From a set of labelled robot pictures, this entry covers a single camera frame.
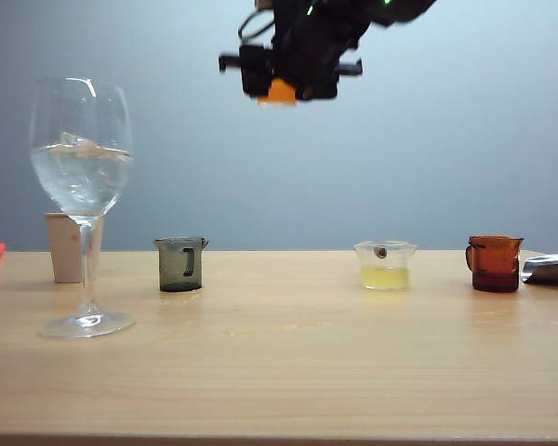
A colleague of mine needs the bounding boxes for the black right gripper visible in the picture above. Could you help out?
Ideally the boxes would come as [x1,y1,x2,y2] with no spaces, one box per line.
[219,0,378,101]

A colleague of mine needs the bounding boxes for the clear measuring cup orange residue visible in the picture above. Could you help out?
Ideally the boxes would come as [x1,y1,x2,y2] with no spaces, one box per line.
[257,77,299,108]

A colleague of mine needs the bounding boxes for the smoked grey measuring cup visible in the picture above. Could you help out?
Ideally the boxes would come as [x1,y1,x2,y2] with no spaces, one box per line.
[153,236,211,294]

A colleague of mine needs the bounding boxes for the clear measuring cup yellow liquid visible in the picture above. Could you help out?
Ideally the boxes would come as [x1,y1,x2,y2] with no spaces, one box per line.
[352,240,419,293]

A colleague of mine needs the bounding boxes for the amber brown measuring cup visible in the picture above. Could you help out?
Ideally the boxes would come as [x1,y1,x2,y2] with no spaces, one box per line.
[464,235,525,294]

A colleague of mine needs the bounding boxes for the beige paper cup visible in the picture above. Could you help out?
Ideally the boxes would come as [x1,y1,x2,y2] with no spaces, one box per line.
[44,212,106,284]

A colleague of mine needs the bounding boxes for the clear stemmed wine glass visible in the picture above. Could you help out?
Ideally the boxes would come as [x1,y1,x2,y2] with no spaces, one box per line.
[29,76,138,341]

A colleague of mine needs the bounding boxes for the silver foil bag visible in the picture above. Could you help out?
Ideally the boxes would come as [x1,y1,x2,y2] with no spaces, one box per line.
[520,251,558,285]

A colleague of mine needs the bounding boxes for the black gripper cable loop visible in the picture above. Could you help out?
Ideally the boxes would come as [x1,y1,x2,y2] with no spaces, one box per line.
[238,7,278,39]

